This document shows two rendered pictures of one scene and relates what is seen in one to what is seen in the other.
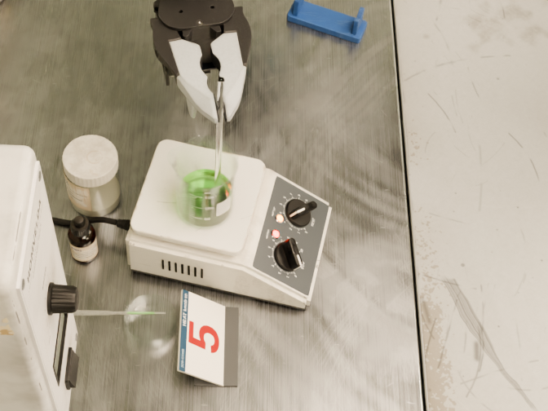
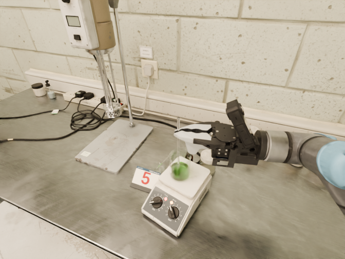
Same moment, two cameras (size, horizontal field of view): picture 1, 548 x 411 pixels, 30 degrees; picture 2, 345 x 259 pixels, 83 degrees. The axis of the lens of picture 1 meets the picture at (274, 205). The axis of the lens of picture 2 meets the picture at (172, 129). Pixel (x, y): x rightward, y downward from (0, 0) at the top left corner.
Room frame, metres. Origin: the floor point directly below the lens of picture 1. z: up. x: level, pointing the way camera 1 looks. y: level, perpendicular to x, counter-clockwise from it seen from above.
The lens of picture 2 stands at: (0.73, -0.29, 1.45)
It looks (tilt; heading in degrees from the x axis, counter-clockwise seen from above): 36 degrees down; 118
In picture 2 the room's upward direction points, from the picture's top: straight up
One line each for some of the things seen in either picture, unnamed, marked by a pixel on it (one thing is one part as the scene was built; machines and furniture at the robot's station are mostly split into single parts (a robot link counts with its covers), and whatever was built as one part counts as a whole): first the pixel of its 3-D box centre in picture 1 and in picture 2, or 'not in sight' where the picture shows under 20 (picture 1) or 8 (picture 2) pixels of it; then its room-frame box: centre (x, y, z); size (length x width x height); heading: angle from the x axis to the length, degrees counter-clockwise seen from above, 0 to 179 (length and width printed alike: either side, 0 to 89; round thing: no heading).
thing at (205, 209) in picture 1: (202, 184); (180, 165); (0.56, 0.07, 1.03); 0.07 x 0.06 x 0.08; 88
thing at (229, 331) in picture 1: (209, 338); (145, 179); (0.45, 0.05, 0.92); 0.09 x 0.06 x 0.04; 6
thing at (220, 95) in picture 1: (218, 144); (178, 149); (0.56, 0.06, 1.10); 0.01 x 0.01 x 0.20
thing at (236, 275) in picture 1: (222, 223); (179, 190); (0.58, 0.05, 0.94); 0.22 x 0.13 x 0.08; 83
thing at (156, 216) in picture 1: (199, 196); (185, 175); (0.58, 0.08, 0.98); 0.12 x 0.12 x 0.01; 83
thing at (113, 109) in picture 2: not in sight; (107, 83); (0.22, 0.18, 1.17); 0.07 x 0.07 x 0.25
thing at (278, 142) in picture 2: not in sight; (270, 145); (0.77, 0.13, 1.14); 0.08 x 0.05 x 0.08; 109
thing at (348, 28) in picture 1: (328, 14); not in sight; (0.92, -0.04, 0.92); 0.10 x 0.03 x 0.04; 75
